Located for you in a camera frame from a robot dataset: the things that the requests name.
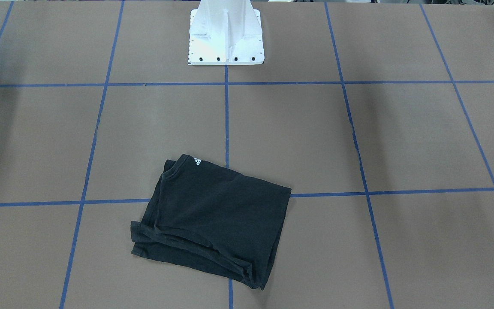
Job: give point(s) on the black graphic t-shirt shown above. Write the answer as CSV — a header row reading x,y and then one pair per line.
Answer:
x,y
214,220

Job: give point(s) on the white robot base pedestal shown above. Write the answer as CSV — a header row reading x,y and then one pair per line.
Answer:
x,y
225,32

